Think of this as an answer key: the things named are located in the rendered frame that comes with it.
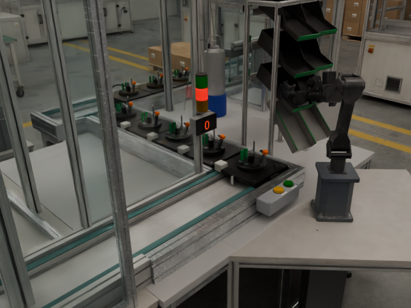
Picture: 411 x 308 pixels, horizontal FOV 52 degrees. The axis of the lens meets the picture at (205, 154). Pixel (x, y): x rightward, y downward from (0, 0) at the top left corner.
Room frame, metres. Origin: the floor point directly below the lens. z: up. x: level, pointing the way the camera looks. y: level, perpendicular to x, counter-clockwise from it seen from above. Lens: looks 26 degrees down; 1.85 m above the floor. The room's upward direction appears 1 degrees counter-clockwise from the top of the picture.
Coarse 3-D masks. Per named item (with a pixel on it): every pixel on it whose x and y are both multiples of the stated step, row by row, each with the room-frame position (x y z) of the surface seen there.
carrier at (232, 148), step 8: (208, 144) 1.87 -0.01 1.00; (216, 144) 1.90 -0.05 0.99; (224, 144) 1.94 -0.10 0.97; (208, 152) 1.81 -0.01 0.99; (216, 152) 1.81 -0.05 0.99; (224, 152) 1.84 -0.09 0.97; (232, 152) 1.84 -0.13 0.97; (208, 160) 1.76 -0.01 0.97; (216, 160) 1.76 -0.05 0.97; (224, 160) 1.77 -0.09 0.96
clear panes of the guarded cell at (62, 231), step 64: (0, 0) 0.83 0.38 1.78; (64, 0) 0.92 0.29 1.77; (0, 64) 0.81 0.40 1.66; (64, 64) 0.91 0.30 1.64; (0, 128) 0.79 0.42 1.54; (64, 128) 0.89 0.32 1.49; (0, 192) 0.77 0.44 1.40; (64, 192) 0.87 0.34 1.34; (0, 256) 0.75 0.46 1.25; (64, 256) 0.85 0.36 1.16
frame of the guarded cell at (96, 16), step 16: (96, 0) 0.96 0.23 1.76; (96, 16) 0.96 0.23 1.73; (96, 32) 0.95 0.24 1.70; (96, 48) 0.95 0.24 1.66; (96, 64) 0.96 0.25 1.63; (112, 96) 0.97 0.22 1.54; (112, 112) 0.96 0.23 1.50; (112, 128) 0.97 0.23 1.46; (112, 144) 0.96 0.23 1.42; (112, 160) 0.95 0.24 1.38; (112, 176) 0.95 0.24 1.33; (112, 192) 0.96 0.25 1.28; (128, 240) 0.97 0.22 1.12; (128, 256) 0.96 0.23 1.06; (128, 272) 0.96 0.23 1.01; (128, 288) 0.95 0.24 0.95; (128, 304) 0.95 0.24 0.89
